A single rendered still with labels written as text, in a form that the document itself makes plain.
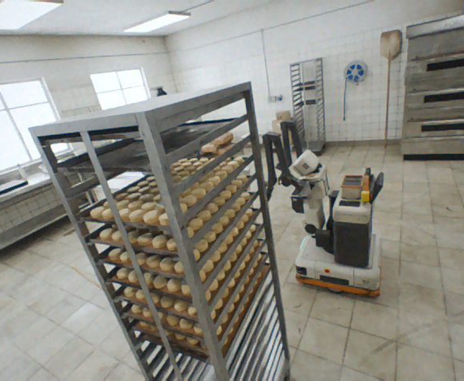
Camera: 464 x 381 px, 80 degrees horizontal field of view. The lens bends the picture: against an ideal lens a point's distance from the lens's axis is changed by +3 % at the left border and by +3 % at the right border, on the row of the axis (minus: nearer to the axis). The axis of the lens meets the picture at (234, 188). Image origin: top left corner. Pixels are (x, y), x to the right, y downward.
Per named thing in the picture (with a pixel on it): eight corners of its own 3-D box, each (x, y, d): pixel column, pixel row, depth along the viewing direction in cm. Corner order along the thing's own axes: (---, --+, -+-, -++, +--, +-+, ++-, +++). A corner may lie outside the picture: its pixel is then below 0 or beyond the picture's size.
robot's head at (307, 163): (321, 159, 231) (308, 147, 231) (316, 168, 214) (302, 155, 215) (309, 170, 240) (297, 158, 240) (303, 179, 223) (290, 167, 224)
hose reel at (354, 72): (366, 117, 553) (367, 58, 511) (365, 120, 540) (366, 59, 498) (344, 119, 575) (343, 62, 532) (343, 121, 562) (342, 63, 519)
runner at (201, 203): (250, 158, 128) (249, 152, 127) (255, 158, 126) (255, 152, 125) (164, 233, 76) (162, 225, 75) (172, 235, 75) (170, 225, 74)
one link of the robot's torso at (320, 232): (336, 235, 253) (335, 212, 243) (331, 254, 230) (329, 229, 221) (307, 232, 266) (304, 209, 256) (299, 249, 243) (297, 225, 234)
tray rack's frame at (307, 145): (303, 146, 629) (297, 61, 560) (326, 145, 604) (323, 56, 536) (296, 155, 578) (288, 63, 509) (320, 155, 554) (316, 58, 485)
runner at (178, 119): (240, 98, 117) (239, 90, 116) (247, 97, 116) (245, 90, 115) (134, 140, 66) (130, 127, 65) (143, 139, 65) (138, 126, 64)
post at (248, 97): (285, 356, 179) (244, 81, 114) (290, 357, 178) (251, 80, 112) (285, 360, 177) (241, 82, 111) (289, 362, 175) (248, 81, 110)
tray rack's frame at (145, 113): (225, 344, 204) (159, 96, 135) (293, 367, 180) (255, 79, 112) (174, 445, 152) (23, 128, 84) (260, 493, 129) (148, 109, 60)
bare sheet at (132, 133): (166, 108, 132) (166, 105, 132) (241, 98, 114) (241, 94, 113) (46, 144, 84) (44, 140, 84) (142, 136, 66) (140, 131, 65)
